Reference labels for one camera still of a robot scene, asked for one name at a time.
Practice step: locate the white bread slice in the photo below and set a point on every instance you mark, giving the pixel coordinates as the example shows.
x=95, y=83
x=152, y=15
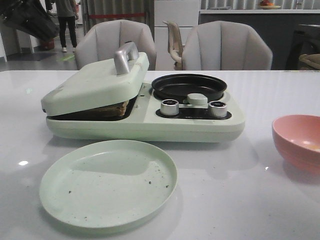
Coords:
x=114, y=110

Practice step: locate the green breakfast maker lid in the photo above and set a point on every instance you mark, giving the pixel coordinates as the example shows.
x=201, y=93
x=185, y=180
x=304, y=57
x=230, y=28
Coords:
x=99, y=84

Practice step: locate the pink bowl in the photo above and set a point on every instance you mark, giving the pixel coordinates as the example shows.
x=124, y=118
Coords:
x=292, y=135

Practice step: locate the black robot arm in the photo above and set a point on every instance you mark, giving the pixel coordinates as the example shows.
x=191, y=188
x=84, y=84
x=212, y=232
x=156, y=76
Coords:
x=30, y=17

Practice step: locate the green breakfast maker base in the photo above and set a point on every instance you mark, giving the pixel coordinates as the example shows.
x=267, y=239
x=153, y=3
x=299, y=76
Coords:
x=143, y=124

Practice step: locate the silver left control knob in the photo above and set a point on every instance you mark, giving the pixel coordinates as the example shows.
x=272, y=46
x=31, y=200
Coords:
x=169, y=107

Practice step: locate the silver control knob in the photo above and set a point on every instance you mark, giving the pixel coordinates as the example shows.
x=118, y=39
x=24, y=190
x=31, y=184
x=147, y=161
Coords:
x=169, y=107
x=217, y=109

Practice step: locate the black round frying pan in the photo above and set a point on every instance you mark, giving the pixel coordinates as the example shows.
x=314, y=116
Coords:
x=178, y=86

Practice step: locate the silver right control knob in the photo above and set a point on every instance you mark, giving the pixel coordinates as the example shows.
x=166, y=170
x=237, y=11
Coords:
x=217, y=109

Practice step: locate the beige office chair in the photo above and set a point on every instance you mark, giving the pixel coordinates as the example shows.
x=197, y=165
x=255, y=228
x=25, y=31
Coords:
x=175, y=46

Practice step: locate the light green plate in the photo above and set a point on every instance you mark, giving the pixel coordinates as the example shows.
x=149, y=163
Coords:
x=112, y=184

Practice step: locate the grey armchair left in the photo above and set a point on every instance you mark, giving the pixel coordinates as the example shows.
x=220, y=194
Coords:
x=103, y=39

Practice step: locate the grey armchair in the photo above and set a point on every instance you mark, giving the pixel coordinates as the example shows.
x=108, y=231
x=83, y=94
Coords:
x=225, y=45
x=103, y=39

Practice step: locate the grey armchair right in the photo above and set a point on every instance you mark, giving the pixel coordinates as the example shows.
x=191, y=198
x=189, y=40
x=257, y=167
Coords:
x=225, y=45

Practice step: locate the red barrier belt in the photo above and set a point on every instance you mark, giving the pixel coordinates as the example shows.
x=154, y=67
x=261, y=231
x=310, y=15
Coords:
x=117, y=16

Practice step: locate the white refrigerator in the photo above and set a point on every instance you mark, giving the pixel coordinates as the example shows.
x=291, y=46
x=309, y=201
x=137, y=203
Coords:
x=185, y=13

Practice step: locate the red bin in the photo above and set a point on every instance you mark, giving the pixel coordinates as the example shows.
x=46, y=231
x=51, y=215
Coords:
x=48, y=44

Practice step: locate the person in black shirt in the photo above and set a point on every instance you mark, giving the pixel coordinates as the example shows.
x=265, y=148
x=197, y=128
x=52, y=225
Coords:
x=67, y=16

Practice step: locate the dark kitchen counter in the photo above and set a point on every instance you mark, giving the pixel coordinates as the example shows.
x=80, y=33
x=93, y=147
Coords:
x=289, y=33

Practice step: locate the fruit bowl on counter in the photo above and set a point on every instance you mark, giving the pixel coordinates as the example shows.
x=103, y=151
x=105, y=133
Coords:
x=268, y=5

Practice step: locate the beige cushion at right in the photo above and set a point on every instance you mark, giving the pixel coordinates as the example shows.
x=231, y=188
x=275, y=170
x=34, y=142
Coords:
x=310, y=61

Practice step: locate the green pan handle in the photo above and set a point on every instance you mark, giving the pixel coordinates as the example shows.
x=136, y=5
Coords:
x=196, y=99

